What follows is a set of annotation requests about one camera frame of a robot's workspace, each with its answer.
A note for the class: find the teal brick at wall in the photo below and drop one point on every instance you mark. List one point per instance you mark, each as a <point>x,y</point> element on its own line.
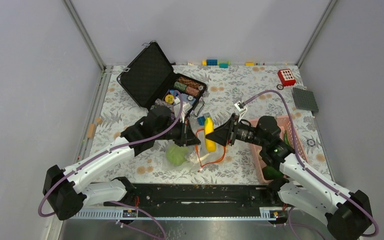
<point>223,65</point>

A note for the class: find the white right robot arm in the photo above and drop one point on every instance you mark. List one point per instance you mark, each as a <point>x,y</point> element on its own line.
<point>347,215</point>

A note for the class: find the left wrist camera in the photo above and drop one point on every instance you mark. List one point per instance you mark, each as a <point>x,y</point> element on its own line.
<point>183,104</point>

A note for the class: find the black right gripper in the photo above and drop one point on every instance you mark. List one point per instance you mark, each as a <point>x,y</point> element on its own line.
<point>227,131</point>

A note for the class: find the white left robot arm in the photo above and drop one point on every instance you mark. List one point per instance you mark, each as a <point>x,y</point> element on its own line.
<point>67,190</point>

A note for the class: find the dark green toy avocado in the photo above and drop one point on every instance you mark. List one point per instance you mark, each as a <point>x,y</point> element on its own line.
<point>269,173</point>

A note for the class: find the poker chip near baseplate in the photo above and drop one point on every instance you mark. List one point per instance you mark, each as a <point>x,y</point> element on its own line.
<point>280,87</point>

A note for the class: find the pink plastic basket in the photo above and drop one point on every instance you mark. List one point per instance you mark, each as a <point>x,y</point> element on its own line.
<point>273,148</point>

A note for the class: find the clear zip bag orange zipper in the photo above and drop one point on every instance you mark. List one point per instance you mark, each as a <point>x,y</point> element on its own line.
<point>199,158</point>

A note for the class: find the green toy cabbage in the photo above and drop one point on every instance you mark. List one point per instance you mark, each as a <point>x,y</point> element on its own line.
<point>177,155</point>

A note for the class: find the blue brick at wall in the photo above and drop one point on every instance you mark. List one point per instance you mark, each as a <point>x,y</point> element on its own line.
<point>211,62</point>

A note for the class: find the floral tablecloth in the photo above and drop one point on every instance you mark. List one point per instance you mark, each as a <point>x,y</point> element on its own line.
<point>225,87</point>

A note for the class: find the black poker chip case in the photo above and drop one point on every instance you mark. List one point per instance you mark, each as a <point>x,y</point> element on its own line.
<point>151,76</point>

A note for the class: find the blue toy brick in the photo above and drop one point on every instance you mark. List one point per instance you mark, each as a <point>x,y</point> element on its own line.
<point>201,120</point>

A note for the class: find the yellow big blind button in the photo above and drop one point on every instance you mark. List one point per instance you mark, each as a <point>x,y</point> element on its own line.
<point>169,98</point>

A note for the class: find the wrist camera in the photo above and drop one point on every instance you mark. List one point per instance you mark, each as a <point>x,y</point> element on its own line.
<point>241,108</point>
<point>183,104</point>

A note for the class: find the red toy block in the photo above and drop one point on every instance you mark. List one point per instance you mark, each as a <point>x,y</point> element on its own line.
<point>286,77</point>

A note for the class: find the green toy chili pepper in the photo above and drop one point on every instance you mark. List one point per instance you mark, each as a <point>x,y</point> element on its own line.
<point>286,138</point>

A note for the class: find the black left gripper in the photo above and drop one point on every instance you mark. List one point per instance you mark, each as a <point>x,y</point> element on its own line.
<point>187,137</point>

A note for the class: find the wooden block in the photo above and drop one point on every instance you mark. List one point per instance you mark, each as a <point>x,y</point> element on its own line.
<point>91,131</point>

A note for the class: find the yellow toy banana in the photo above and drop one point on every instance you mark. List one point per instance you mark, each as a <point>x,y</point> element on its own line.
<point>208,129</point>

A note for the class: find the poker chip right edge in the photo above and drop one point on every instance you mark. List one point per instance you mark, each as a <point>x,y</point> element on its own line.
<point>311,142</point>

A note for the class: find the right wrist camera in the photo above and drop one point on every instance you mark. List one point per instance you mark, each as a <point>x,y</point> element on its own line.
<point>241,108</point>

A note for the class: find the grey studded baseplate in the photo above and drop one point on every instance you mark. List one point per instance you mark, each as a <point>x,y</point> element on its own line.
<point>304,100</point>

